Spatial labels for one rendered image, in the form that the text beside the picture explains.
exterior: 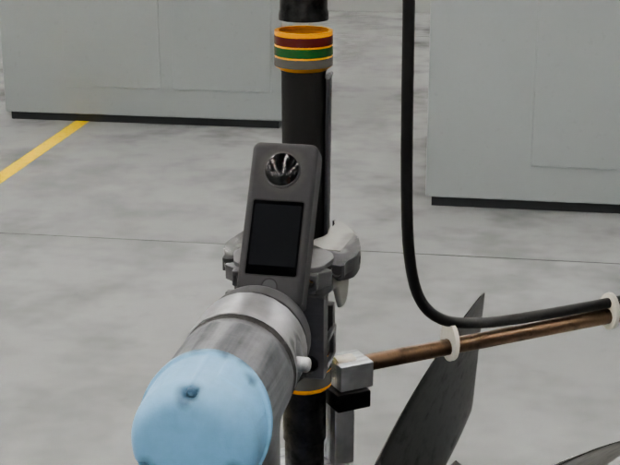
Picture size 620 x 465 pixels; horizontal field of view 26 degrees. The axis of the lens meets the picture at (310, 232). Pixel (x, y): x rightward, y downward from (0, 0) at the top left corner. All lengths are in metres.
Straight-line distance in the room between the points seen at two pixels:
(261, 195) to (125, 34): 7.55
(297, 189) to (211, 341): 0.17
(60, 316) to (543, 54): 2.65
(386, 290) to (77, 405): 1.56
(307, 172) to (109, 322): 4.36
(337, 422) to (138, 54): 7.42
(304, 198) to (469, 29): 5.63
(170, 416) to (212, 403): 0.03
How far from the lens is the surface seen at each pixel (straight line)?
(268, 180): 0.92
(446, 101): 6.59
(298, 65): 0.98
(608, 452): 1.11
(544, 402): 4.60
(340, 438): 1.10
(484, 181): 6.68
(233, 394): 0.74
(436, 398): 1.38
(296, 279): 0.90
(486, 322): 1.14
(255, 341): 0.80
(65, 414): 4.52
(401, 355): 1.11
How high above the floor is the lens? 1.90
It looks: 18 degrees down
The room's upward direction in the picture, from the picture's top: straight up
